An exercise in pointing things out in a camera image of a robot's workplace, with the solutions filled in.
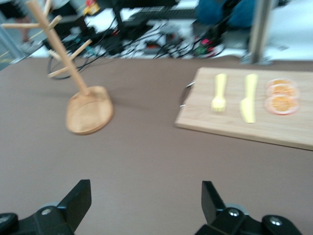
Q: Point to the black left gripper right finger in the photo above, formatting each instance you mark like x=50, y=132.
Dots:
x=211, y=200

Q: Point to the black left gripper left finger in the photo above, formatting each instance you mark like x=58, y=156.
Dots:
x=73, y=203

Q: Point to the wooden cutting board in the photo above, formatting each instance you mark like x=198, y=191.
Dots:
x=220, y=127

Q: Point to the wooden mug tree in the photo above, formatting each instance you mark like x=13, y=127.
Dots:
x=89, y=110

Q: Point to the yellow plastic knife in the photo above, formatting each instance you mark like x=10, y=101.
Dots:
x=249, y=98

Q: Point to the yellow plastic fork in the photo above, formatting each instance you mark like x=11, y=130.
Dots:
x=220, y=88

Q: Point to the orange slice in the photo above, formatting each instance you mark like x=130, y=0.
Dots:
x=281, y=104
x=283, y=89
x=281, y=81

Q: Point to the blue chair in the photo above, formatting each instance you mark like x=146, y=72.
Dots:
x=212, y=12

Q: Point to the yellow emergency stop box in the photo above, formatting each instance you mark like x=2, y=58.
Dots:
x=91, y=9

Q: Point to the aluminium frame profile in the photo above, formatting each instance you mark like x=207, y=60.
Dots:
x=9, y=41

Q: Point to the aluminium camera post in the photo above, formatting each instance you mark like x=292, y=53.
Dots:
x=260, y=29

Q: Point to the black equipment frame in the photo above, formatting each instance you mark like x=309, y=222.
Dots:
x=132, y=22

